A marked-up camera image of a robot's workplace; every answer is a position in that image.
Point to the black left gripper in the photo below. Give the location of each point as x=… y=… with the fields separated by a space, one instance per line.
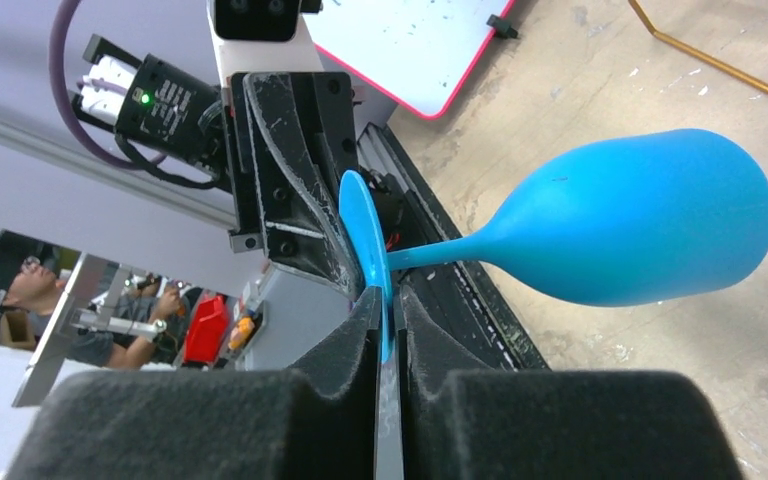
x=290 y=137

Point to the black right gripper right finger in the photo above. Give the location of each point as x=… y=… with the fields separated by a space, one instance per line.
x=463 y=419

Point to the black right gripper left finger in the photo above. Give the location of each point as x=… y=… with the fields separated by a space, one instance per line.
x=312 y=420

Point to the blue wine glass row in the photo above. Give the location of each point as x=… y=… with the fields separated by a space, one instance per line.
x=633 y=221

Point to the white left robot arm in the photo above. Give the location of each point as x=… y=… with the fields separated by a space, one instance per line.
x=167 y=122

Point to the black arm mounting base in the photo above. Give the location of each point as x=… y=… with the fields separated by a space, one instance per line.
x=460 y=297

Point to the red box in background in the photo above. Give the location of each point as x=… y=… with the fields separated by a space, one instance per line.
x=206 y=332

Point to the pink framed whiteboard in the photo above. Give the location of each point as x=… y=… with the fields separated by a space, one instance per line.
x=419 y=53

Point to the black whiteboard clip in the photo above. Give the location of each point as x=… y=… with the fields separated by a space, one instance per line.
x=501 y=27

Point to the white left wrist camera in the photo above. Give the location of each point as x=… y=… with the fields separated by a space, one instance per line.
x=253 y=36

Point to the aluminium frame rail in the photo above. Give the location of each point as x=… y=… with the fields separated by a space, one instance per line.
x=174 y=198

